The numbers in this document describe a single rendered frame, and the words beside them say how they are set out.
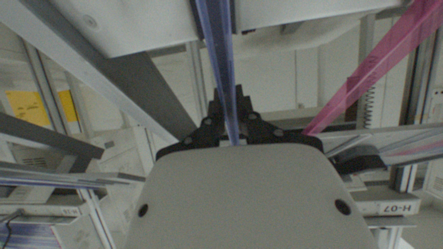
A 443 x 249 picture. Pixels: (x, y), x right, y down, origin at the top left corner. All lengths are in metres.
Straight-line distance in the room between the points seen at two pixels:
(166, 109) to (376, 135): 0.35
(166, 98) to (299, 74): 2.04
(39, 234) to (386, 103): 3.61
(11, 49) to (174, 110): 0.87
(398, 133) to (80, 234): 1.38
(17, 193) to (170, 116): 1.12
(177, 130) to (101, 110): 2.87
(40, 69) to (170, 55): 1.54
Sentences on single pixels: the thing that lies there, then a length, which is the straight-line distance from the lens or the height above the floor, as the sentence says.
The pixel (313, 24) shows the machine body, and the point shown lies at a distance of 0.75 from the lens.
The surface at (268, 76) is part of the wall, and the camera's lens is 1.98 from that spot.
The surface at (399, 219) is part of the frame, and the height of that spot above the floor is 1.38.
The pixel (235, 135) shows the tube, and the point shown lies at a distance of 0.16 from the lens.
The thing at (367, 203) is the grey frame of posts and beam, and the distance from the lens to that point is 0.75.
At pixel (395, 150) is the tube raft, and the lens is 0.45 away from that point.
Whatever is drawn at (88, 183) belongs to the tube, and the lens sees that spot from 0.32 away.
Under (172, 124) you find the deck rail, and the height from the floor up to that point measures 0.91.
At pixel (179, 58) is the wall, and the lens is 2.15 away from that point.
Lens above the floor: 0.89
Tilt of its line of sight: 11 degrees up
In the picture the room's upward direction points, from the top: 173 degrees clockwise
